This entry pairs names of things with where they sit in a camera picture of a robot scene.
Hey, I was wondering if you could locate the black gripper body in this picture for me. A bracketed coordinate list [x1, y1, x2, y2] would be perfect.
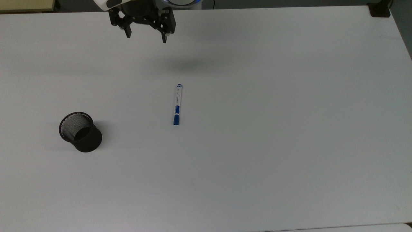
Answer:
[121, 0, 161, 26]

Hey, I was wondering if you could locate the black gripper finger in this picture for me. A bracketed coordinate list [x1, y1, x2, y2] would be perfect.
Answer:
[154, 7, 177, 44]
[108, 7, 133, 39]

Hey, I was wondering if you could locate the blue and white marker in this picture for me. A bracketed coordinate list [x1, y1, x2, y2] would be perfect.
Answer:
[173, 84, 183, 126]

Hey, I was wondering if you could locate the light wooden side table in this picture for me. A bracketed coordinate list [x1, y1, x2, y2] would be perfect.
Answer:
[0, 0, 61, 14]

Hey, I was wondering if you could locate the black mesh pen cup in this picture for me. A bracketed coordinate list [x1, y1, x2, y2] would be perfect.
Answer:
[59, 112, 103, 153]

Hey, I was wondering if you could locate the black table clamp mount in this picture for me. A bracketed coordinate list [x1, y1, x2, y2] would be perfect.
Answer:
[367, 0, 392, 18]

